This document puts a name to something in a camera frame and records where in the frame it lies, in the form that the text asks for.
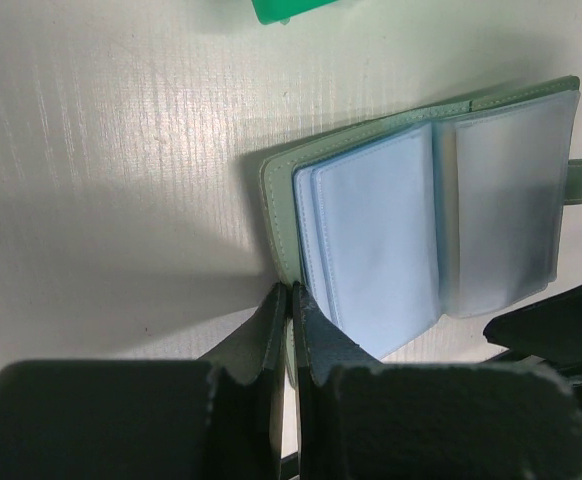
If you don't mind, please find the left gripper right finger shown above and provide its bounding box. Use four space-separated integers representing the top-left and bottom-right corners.
292 284 582 479

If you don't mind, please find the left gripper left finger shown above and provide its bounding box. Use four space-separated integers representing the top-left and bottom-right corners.
0 284 287 479

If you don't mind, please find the sage green card holder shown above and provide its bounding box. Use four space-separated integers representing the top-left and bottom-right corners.
259 74 582 391

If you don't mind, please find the green plastic bin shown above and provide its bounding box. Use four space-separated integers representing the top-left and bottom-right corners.
251 0 359 25

